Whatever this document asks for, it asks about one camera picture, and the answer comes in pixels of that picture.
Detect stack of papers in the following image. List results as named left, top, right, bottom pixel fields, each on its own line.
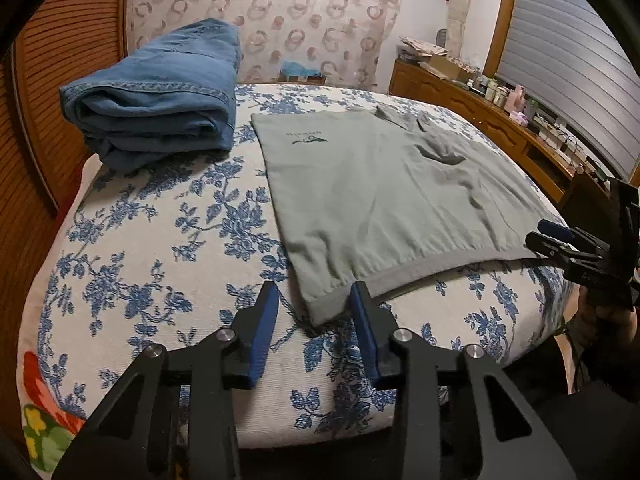
left=397, top=36, right=448, bottom=63

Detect grey window blind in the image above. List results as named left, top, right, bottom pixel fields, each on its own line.
left=497, top=0, right=639, bottom=177

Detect pink bottle on dresser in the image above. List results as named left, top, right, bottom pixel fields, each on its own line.
left=503, top=84, right=526, bottom=114

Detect grey pants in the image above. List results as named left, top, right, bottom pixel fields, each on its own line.
left=252, top=105, right=556, bottom=326

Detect patterned pink curtain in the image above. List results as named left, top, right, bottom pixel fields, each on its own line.
left=127, top=0, right=401, bottom=89

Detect wooden slatted headboard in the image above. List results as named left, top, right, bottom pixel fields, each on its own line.
left=1, top=0, right=126, bottom=422

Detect colourful floral blanket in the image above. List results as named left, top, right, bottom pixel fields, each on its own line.
left=16, top=155, right=102, bottom=479

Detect wooden dresser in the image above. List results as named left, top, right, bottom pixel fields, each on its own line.
left=388, top=58, right=574, bottom=206

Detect folded blue jeans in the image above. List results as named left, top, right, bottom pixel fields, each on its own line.
left=60, top=18, right=241, bottom=172

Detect blue floral bed sheet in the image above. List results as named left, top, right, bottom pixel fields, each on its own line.
left=37, top=81, right=574, bottom=449

